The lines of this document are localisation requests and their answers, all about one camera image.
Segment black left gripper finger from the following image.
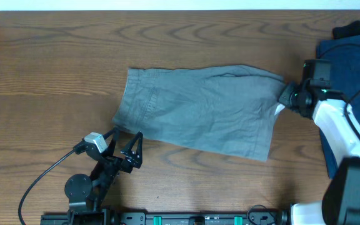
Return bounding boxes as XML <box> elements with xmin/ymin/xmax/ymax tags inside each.
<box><xmin>121</xmin><ymin>132</ymin><xmax>143</xmax><ymax>160</ymax></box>
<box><xmin>102</xmin><ymin>127</ymin><xmax>120</xmax><ymax>156</ymax></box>

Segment grey shorts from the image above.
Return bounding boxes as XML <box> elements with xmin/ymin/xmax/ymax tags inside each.
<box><xmin>113</xmin><ymin>65</ymin><xmax>285</xmax><ymax>161</ymax></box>

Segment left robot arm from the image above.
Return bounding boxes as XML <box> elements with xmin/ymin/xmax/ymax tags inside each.
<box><xmin>64</xmin><ymin>127</ymin><xmax>143</xmax><ymax>224</ymax></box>

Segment dark blue folded garment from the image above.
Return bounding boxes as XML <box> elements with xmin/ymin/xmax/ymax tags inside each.
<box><xmin>316</xmin><ymin>35</ymin><xmax>360</xmax><ymax>124</ymax></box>

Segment black folded garment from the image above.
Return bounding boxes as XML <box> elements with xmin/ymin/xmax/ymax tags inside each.
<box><xmin>332</xmin><ymin>21</ymin><xmax>360</xmax><ymax>39</ymax></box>

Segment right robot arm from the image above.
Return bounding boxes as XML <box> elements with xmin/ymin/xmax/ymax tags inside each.
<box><xmin>278</xmin><ymin>80</ymin><xmax>360</xmax><ymax>224</ymax></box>

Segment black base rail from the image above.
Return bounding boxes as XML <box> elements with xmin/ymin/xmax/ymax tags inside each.
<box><xmin>40</xmin><ymin>208</ymin><xmax>291</xmax><ymax>225</ymax></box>

